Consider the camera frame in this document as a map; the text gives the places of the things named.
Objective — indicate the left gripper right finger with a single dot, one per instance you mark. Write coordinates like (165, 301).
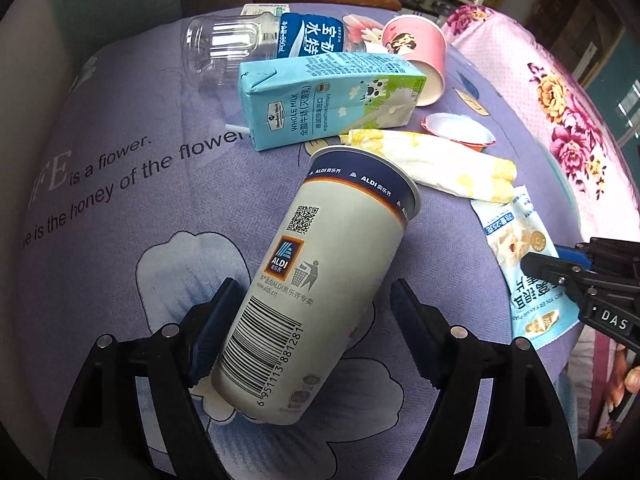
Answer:
(425, 330)

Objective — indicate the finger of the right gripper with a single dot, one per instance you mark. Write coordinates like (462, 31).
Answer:
(574, 255)
(553, 270)

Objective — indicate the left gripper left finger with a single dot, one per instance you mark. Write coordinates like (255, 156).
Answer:
(211, 324)

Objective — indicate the blue snack packet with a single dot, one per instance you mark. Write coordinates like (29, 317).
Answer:
(540, 310)

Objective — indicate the tall white paper cup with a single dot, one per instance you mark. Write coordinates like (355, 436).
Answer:
(318, 278)

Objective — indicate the person's right hand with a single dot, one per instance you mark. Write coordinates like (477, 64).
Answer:
(632, 380)

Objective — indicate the pink floral quilt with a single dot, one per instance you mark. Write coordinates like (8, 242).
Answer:
(557, 112)

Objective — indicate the teal cabinet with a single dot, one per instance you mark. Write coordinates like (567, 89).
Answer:
(615, 93)

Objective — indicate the yellow white wrapper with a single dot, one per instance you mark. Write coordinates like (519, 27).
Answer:
(441, 164)

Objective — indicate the blue milk carton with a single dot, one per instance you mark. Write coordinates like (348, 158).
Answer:
(287, 101)

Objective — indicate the pink paper cup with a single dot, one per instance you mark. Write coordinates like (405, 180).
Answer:
(421, 42)

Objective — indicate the clear plastic water bottle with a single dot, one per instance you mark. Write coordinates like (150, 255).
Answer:
(214, 46)

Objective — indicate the white medicine box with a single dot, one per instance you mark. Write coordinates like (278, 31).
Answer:
(276, 9)

